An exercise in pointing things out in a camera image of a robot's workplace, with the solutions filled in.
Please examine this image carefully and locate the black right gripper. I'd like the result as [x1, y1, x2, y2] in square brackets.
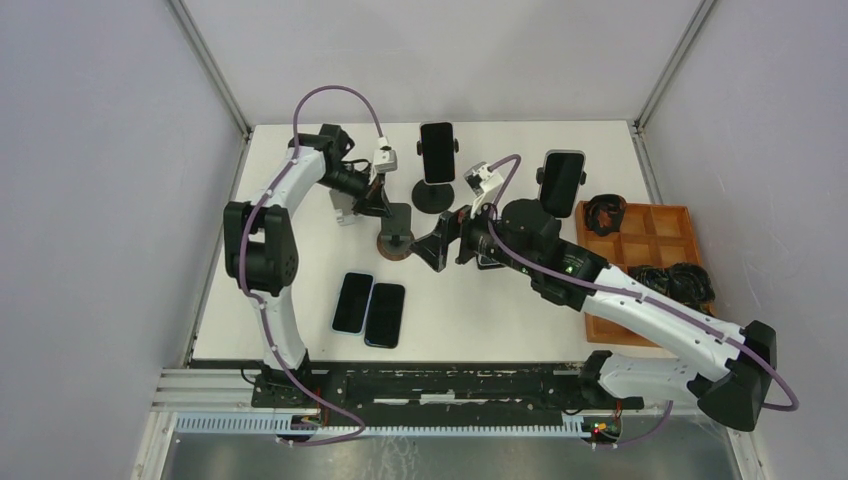
[409, 190, 537, 277]

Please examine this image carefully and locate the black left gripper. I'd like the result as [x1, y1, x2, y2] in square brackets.
[317, 164, 395, 222]

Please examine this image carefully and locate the white folding phone stand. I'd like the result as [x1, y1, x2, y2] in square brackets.
[329, 190, 359, 227]

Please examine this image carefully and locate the wooden base black phone stand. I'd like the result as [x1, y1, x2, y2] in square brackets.
[376, 203, 415, 261]

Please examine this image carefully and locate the black phone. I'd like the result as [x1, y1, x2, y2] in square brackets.
[417, 122, 458, 185]
[364, 283, 406, 349]

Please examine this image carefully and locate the light blue cased phone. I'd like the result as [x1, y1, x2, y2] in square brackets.
[331, 272, 374, 335]

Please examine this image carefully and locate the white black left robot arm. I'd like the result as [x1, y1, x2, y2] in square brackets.
[223, 124, 397, 408]

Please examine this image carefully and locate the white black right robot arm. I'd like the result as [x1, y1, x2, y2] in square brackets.
[410, 199, 777, 432]

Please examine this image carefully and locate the white cased phone on stand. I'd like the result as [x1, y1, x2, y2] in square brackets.
[536, 149, 586, 219]

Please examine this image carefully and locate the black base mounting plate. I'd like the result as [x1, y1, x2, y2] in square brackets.
[250, 361, 645, 428]

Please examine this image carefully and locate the orange compartment tray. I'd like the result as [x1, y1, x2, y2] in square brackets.
[575, 195, 715, 315]

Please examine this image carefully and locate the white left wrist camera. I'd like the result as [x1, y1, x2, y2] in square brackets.
[370, 136, 398, 176]

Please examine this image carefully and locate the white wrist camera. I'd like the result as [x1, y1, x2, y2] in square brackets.
[370, 136, 398, 176]
[463, 162, 504, 217]

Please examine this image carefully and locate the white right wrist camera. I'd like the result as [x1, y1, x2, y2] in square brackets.
[463, 162, 504, 217]

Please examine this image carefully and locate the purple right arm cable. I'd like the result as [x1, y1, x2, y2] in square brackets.
[483, 153, 802, 449]

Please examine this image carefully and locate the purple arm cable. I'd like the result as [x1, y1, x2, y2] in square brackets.
[237, 84, 370, 449]
[483, 153, 802, 449]

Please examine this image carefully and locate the black cable bundle top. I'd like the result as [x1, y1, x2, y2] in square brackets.
[582, 193, 629, 238]

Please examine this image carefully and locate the black cable bundle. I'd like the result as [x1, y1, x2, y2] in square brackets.
[582, 193, 629, 238]
[667, 262, 717, 305]
[626, 264, 674, 297]

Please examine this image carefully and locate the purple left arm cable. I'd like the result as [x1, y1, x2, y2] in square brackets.
[237, 84, 370, 449]

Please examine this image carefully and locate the black cable bundle middle left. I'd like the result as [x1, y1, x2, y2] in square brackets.
[626, 264, 674, 297]

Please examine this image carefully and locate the white slotted cable duct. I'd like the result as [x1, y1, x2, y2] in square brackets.
[174, 413, 614, 440]

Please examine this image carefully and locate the black cable bundle middle right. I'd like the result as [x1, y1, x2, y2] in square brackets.
[667, 262, 717, 305]

